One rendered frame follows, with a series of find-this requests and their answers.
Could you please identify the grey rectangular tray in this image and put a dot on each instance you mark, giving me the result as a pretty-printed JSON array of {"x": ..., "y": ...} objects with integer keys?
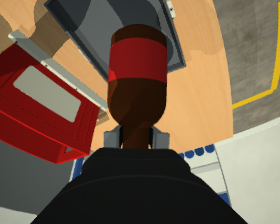
[{"x": 90, "y": 24}]

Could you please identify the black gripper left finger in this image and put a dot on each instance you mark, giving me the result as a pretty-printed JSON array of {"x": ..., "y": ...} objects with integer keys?
[{"x": 113, "y": 138}]

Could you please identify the red divided crate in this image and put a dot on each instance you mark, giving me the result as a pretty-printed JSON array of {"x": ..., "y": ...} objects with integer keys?
[{"x": 35, "y": 98}]

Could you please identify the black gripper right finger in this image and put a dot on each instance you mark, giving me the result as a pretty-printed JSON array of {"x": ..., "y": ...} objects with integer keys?
[{"x": 158, "y": 139}]

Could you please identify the dark brown bottle with red label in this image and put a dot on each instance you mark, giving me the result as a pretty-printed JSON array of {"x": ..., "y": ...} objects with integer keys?
[{"x": 137, "y": 81}]

